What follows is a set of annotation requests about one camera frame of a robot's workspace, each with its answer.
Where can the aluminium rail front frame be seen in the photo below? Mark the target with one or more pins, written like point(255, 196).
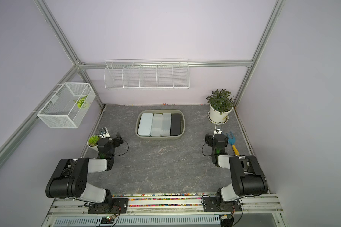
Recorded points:
point(176, 209)

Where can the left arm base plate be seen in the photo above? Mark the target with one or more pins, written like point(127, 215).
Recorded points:
point(118, 206)

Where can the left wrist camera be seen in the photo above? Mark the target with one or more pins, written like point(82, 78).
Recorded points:
point(104, 133)

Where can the large potted green plant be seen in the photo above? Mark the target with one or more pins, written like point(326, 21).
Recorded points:
point(221, 104)

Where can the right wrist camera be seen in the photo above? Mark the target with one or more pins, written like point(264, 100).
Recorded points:
point(217, 130)

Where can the grey-green plastic storage box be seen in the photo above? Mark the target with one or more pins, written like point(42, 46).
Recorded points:
point(160, 111)

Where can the blue fork yellow handle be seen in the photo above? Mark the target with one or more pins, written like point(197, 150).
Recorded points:
point(231, 141)

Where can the frosted clear pencil case front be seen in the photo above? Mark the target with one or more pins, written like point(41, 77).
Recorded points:
point(156, 125)

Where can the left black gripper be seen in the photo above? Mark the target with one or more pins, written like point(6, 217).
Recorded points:
point(115, 141)

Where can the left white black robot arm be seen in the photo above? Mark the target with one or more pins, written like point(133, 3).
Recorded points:
point(69, 179)

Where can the white wire wall shelf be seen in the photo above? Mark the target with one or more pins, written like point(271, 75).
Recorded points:
point(151, 74)

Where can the white mesh wall basket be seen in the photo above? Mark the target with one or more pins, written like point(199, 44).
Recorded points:
point(61, 112)

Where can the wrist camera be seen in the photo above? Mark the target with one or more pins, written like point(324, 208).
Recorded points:
point(104, 133)
point(217, 130)

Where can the green leaf toy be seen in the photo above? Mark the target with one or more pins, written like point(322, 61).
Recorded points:
point(82, 102)

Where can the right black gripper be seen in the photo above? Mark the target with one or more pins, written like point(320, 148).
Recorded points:
point(209, 139)

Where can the frosted clear pencil case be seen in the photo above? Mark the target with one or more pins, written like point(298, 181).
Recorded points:
point(156, 125)
point(166, 124)

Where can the small potted succulent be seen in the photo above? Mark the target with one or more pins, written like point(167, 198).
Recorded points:
point(92, 142)

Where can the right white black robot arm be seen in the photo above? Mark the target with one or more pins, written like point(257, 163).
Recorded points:
point(247, 177)

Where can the pale blue pencil case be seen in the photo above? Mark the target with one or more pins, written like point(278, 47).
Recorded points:
point(145, 125)

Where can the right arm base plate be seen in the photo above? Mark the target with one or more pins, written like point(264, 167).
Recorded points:
point(215, 204)

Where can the black pencil case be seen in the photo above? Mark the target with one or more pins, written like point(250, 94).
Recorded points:
point(175, 128)

